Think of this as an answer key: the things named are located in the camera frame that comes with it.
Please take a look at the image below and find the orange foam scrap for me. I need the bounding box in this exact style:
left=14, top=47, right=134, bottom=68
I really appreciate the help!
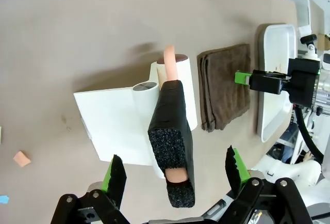
left=13, top=151, right=32, bottom=168

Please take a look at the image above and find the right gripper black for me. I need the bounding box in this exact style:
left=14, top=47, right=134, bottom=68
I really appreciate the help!
left=234, top=57, right=322, bottom=106

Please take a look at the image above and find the white lint roller pink handle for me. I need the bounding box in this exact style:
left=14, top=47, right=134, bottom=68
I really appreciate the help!
left=147, top=44, right=199, bottom=208

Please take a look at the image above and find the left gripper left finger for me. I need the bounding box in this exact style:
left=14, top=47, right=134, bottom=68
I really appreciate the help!
left=50, top=154, right=129, bottom=224

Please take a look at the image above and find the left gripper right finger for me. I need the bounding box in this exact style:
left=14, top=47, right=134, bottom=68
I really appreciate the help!
left=225, top=145, right=310, bottom=224

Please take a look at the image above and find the silver metal tray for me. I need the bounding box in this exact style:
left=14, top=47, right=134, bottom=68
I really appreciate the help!
left=255, top=23, right=297, bottom=143

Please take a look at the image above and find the black knob camera mount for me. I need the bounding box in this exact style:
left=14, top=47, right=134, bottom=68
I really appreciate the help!
left=300, top=34, right=320, bottom=60

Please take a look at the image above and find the white folding stand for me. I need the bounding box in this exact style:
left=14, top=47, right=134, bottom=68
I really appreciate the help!
left=73, top=62, right=166, bottom=180

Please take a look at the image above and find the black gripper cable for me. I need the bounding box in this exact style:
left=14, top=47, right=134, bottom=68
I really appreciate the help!
left=293, top=104, right=324, bottom=162

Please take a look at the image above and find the brown towel cloth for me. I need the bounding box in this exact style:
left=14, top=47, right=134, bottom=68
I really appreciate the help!
left=197, top=43, right=252, bottom=133

